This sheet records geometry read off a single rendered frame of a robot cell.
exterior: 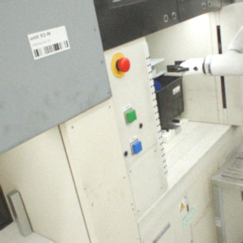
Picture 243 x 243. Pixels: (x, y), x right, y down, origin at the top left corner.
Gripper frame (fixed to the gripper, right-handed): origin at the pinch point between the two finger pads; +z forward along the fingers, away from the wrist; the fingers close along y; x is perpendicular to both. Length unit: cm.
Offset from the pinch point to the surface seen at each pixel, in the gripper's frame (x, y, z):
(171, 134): -30.1, -6.5, 2.5
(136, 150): -10, -57, -18
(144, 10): 28, -41, -17
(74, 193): -12, -78, -12
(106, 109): 6, -64, -17
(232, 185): -44, -16, -29
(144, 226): -36, -59, -17
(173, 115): -23.5, 0.3, 4.0
